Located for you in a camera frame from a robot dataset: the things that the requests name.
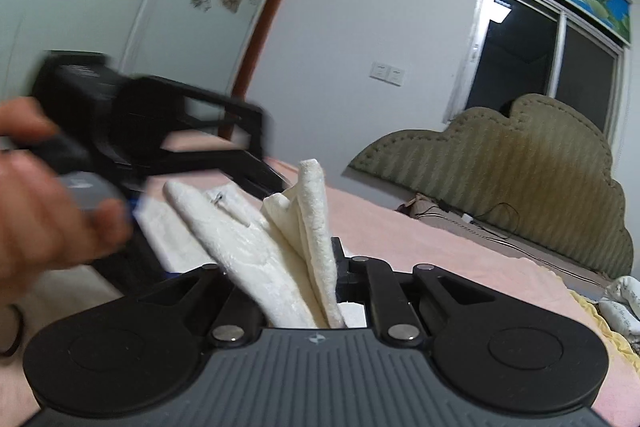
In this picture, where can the yellow bed sheet edge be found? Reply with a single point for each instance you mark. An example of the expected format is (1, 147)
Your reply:
(618, 341)

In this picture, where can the black wrist band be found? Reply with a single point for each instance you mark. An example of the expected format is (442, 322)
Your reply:
(13, 327)

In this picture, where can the brown wooden door frame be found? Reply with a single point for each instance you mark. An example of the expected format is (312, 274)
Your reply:
(254, 48)

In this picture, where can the white wall switch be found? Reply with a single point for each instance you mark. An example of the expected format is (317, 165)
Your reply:
(386, 73)

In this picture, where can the window with white frame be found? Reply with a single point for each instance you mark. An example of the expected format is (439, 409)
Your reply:
(520, 47)

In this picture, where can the white pants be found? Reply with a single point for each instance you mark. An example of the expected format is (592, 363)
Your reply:
(280, 253)

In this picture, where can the person's left hand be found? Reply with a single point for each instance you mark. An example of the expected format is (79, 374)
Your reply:
(42, 229)

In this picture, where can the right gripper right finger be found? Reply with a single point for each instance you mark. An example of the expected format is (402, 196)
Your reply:
(352, 284)

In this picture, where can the pink bed blanket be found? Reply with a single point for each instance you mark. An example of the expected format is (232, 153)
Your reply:
(456, 335)

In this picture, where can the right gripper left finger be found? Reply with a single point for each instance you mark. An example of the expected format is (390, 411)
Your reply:
(235, 315)

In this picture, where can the white patterned cloth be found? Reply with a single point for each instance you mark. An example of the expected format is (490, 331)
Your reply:
(619, 306)

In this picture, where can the olive green headboard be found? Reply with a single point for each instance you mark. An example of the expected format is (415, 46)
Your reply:
(543, 172)

